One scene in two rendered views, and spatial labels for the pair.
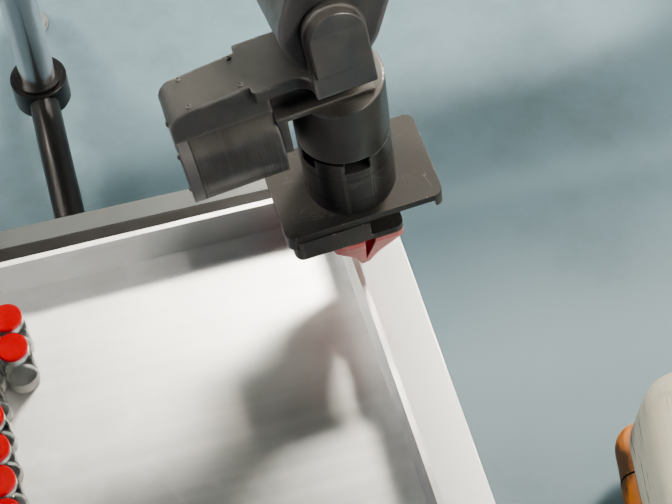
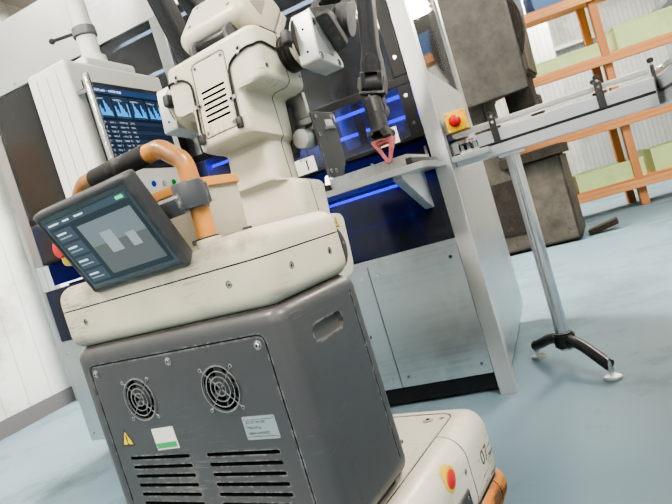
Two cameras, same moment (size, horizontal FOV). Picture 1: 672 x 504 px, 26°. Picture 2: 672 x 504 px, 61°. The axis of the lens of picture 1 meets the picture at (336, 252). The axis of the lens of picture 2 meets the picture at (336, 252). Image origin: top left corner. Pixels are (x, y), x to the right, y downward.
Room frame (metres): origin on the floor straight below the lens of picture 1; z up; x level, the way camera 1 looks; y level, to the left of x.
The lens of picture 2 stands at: (1.42, -1.54, 0.78)
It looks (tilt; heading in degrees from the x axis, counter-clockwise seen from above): 3 degrees down; 128
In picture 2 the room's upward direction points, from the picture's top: 17 degrees counter-clockwise
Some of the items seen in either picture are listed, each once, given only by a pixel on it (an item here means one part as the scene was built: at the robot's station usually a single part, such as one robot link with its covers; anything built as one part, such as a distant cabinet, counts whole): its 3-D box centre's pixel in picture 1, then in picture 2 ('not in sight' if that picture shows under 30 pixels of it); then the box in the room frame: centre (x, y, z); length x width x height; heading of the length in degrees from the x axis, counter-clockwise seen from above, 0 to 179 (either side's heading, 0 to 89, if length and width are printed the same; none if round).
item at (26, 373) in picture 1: (18, 363); not in sight; (0.45, 0.21, 0.91); 0.02 x 0.02 x 0.05
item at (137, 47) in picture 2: not in sight; (126, 109); (-0.67, 0.04, 1.51); 0.49 x 0.01 x 0.59; 15
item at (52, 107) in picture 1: (45, 104); not in sight; (1.32, 0.42, 0.07); 0.50 x 0.08 x 0.14; 15
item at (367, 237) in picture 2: not in sight; (219, 269); (-0.46, 0.09, 0.73); 1.98 x 0.01 x 0.25; 15
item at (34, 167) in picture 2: not in sight; (46, 146); (-1.15, -0.09, 1.51); 0.48 x 0.01 x 0.59; 15
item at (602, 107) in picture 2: not in sight; (546, 117); (0.84, 0.62, 0.92); 0.69 x 0.15 x 0.16; 15
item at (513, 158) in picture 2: not in sight; (539, 250); (0.69, 0.58, 0.46); 0.09 x 0.09 x 0.77; 15
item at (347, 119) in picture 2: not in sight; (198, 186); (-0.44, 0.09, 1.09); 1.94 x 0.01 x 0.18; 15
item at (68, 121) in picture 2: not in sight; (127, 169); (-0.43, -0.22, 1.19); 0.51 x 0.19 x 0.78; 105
